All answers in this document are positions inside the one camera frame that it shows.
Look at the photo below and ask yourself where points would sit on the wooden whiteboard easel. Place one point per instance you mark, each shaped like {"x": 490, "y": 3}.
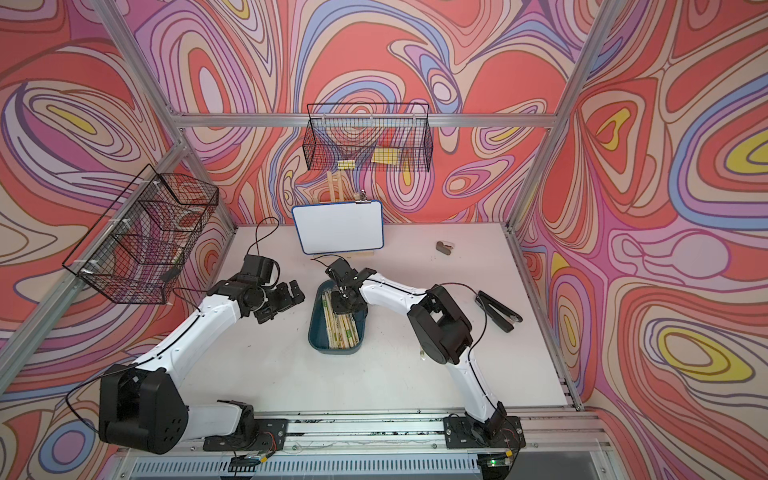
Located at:
{"x": 335, "y": 186}

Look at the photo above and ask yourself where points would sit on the olive and white stapler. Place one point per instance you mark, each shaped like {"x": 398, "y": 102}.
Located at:
{"x": 444, "y": 248}

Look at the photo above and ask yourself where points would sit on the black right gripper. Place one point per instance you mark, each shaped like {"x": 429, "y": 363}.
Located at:
{"x": 338, "y": 308}

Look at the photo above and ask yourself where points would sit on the green circuit board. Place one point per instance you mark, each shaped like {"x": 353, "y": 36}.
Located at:
{"x": 245, "y": 464}

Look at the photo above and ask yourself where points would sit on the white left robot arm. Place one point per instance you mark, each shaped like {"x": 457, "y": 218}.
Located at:
{"x": 140, "y": 405}

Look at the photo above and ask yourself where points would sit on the black wire basket back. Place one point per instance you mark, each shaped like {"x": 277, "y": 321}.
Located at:
{"x": 341, "y": 136}

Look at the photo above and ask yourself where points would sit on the yellow sticky note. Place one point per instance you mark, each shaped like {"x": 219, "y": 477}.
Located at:
{"x": 387, "y": 156}

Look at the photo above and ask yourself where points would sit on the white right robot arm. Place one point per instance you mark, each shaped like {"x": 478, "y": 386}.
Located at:
{"x": 442, "y": 330}

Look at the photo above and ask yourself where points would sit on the black wire basket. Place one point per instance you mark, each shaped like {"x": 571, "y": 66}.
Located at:
{"x": 137, "y": 249}
{"x": 341, "y": 136}

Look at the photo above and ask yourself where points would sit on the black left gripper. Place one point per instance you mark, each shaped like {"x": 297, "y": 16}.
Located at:
{"x": 286, "y": 299}

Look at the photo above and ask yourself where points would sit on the blue framed whiteboard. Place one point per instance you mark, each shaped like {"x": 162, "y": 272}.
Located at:
{"x": 338, "y": 226}

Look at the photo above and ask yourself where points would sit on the black wire basket left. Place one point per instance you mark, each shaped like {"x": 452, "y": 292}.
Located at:
{"x": 137, "y": 249}

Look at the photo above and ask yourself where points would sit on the teal plastic storage box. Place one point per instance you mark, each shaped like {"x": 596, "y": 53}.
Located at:
{"x": 317, "y": 336}

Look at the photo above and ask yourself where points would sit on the wrapped chopsticks in box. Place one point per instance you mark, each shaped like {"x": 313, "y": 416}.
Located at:
{"x": 341, "y": 329}

